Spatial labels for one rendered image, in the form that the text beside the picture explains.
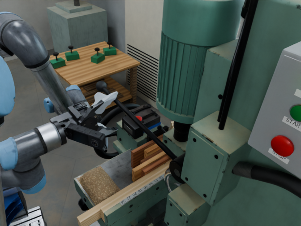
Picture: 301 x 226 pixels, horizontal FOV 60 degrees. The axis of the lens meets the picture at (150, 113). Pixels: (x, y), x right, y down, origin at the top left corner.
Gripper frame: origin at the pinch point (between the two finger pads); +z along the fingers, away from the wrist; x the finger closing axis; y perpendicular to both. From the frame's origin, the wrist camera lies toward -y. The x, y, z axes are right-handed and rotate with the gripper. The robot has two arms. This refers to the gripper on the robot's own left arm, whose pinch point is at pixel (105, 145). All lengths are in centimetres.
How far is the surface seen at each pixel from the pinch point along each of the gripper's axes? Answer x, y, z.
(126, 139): 2.4, -29.5, 7.2
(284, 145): 12, -93, 30
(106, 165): 14.0, -29.6, 12.3
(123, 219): 20, -37, 30
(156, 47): -102, 47, -69
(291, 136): 11, -94, 29
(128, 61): -80, 63, -72
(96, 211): 26, -41, 24
